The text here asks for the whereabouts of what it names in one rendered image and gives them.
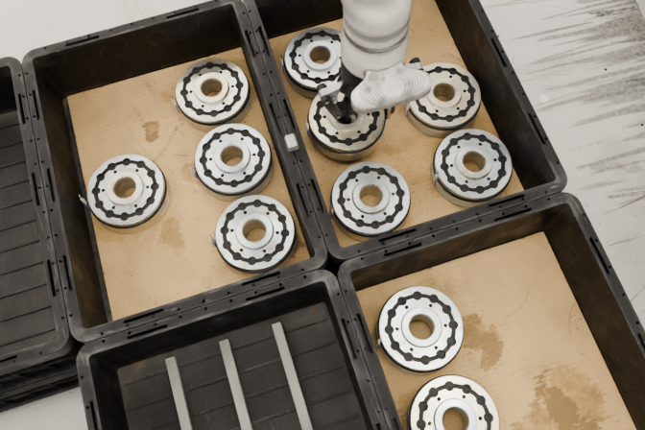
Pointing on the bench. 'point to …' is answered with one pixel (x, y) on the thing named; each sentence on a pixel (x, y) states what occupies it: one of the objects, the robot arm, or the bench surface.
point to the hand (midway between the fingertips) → (369, 111)
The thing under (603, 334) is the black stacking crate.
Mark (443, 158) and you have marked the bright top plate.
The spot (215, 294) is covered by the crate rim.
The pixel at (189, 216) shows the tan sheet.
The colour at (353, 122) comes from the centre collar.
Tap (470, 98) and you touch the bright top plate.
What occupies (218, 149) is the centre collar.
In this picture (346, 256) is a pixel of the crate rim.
